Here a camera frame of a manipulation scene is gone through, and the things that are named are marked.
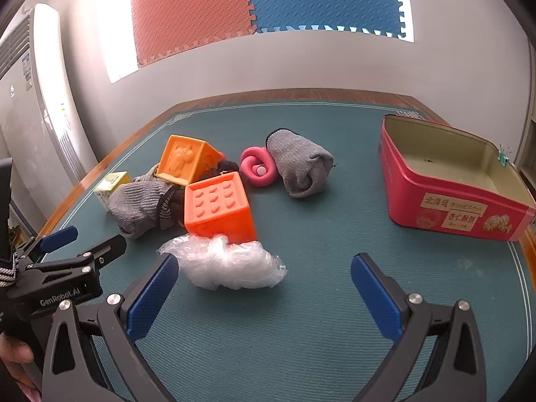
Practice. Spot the orange animal relief cube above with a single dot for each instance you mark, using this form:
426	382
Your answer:
184	159

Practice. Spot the clear plastic bag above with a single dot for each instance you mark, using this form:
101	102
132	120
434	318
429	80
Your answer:
226	264

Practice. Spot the person's left hand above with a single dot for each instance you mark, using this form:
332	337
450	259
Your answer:
12	356

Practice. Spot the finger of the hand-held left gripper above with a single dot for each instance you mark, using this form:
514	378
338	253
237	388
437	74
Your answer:
104	249
60	236

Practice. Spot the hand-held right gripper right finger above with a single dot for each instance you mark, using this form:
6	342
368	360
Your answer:
377	297

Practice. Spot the pink foam twist roller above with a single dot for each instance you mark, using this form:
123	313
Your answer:
249	163

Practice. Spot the pale cabinet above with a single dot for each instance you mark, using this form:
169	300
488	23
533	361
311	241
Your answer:
529	146

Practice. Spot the teal binder clip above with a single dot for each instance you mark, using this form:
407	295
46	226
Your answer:
502	157

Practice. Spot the small yellow box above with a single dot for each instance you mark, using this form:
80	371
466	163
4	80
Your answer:
111	184

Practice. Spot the dark socks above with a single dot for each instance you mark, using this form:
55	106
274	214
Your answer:
217	165

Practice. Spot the white standing air conditioner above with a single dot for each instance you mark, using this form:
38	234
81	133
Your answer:
25	113

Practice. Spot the red foam puzzle mat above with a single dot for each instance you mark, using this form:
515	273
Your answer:
188	12

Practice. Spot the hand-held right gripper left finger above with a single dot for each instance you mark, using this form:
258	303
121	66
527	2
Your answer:
150	297

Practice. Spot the green table mat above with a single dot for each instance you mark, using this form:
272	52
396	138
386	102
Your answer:
318	226

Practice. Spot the grey sock with black rim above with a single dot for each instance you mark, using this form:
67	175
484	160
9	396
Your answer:
301	163

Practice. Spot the red cardboard box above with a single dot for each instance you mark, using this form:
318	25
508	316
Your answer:
418	184

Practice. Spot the orange studded cube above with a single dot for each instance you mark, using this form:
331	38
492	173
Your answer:
226	222

